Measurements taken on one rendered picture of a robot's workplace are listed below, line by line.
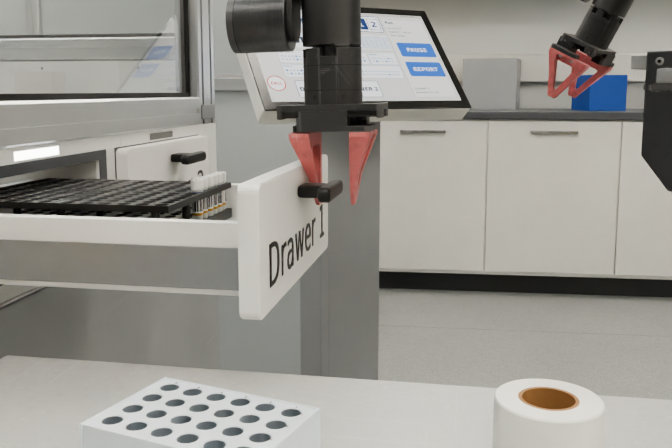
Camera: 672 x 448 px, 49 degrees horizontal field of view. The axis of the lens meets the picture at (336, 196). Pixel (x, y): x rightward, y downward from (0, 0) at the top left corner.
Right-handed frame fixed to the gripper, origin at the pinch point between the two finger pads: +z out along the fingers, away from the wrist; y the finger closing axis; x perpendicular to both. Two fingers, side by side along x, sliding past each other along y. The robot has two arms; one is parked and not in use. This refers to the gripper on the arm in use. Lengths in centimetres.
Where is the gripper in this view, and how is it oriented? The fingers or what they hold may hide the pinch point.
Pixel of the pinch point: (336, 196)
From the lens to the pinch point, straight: 74.5
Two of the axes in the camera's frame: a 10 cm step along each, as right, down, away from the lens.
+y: -9.9, 0.0, 1.6
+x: -1.6, 1.4, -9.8
